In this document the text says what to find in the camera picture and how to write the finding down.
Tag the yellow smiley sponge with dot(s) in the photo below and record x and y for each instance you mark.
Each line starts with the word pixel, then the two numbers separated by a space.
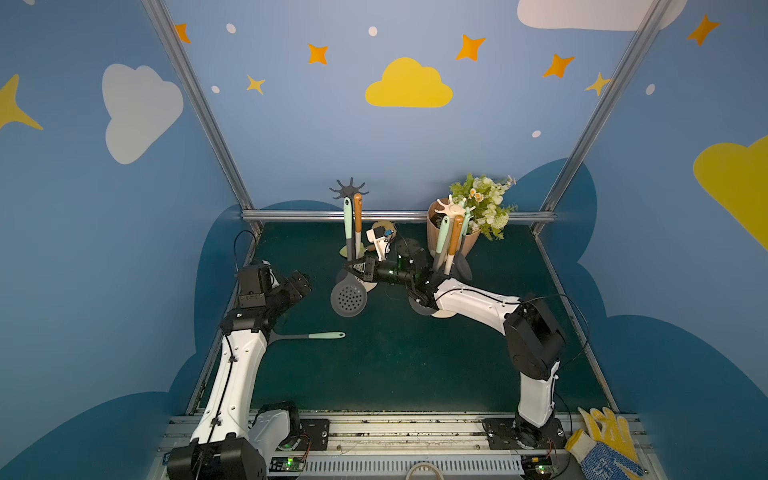
pixel 385 228

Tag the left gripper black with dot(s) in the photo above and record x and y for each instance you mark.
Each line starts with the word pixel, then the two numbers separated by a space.
pixel 294 288

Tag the grey skimmer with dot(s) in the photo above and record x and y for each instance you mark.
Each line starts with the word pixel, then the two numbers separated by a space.
pixel 333 335

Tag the yellow blue work glove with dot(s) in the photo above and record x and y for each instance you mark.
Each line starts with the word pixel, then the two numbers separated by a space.
pixel 605 450

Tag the dark grey utensil rack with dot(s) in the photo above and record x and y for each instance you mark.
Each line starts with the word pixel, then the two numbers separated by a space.
pixel 346 193

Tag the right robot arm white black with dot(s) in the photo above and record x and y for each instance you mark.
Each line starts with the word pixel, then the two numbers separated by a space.
pixel 535 339

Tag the cream skimmer wooden handle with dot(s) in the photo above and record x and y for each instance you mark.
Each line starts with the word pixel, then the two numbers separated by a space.
pixel 454 240
pixel 357 206

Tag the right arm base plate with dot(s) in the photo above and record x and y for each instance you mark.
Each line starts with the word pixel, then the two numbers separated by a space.
pixel 504 433

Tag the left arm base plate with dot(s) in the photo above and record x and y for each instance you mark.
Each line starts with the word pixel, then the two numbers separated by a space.
pixel 313 435

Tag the cream utensil rack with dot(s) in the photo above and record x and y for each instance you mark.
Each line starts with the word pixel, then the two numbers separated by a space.
pixel 447 210

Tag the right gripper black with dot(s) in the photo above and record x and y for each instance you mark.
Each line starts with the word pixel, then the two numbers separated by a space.
pixel 369 267

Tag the grey skimmer mint handle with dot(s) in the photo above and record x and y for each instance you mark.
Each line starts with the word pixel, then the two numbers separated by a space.
pixel 349 296
pixel 462 266
pixel 441 240

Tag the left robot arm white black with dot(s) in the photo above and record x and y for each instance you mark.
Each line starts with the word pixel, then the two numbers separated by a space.
pixel 225 445

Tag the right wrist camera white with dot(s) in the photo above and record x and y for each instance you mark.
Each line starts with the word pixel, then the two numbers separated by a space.
pixel 381 245

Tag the pink pot with flowers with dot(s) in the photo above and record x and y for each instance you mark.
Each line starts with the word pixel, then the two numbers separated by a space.
pixel 489 215

